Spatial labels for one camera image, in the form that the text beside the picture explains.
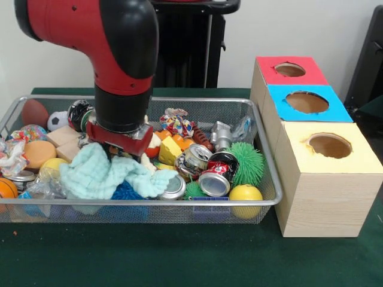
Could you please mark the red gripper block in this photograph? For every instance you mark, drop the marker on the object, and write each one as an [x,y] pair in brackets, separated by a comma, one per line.
[119,142]

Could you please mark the cream waffle cloth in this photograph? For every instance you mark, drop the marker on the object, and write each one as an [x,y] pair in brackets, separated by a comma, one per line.
[152,143]

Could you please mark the mint green waffle cloth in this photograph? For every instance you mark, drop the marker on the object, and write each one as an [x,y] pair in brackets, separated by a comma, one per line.
[96,176]

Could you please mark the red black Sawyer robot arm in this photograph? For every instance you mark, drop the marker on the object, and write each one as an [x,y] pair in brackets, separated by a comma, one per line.
[108,48]

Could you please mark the clear shallow mesh bin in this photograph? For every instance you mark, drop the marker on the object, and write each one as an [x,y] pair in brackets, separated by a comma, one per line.
[263,203]

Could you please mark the wooden box with three holes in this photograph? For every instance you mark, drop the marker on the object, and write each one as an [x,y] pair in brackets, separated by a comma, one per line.
[323,185]

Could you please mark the blue spiky ball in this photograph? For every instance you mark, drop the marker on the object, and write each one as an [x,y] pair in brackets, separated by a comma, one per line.
[127,191]

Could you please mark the yellow toy block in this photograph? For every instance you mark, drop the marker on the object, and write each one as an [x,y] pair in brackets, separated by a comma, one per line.
[169,149]

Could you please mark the plain wooden block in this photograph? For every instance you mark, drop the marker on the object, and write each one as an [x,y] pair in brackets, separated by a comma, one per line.
[67,149]
[61,136]

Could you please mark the orange toy building block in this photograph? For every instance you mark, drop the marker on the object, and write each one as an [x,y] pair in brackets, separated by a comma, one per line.
[182,142]

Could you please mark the small black white soccer ball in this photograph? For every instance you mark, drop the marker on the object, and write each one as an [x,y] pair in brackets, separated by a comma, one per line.
[57,120]

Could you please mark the plain yellow ball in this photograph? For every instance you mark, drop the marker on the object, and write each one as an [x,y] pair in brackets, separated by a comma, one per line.
[51,167]

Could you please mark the brown round burger toy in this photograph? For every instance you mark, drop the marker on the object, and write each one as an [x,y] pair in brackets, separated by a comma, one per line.
[39,153]

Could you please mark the small brown football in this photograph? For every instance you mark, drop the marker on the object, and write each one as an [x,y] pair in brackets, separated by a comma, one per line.
[34,112]

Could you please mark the black silver drink can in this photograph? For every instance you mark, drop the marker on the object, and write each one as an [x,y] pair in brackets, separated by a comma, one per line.
[215,176]

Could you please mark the small orange basketball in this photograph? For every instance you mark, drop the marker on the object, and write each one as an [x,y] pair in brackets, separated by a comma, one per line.
[7,188]

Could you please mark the dark green table cloth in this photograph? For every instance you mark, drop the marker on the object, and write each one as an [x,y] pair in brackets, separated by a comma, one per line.
[179,257]

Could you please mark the green fuzzy toy with eyes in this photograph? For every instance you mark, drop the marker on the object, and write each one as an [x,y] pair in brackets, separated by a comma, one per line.
[250,162]

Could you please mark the yellow smiley ball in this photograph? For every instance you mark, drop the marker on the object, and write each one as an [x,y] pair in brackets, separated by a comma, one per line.
[245,194]

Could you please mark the black stand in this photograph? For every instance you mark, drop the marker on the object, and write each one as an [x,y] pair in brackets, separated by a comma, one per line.
[368,66]

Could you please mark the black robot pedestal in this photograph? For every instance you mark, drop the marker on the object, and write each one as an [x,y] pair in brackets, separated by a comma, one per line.
[191,48]

